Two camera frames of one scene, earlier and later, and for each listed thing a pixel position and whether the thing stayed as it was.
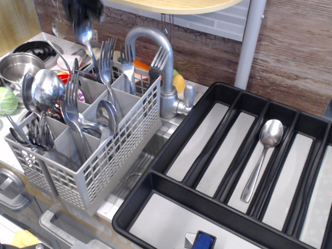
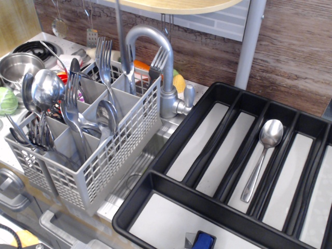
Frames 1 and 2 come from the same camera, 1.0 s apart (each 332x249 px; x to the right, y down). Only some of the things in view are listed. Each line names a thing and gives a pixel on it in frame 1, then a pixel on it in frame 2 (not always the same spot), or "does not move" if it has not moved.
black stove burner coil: [41, 49] does not move
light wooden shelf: [175, 7] does not move
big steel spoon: [84, 30] -> [125, 59]
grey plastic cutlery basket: [80, 142] does not move
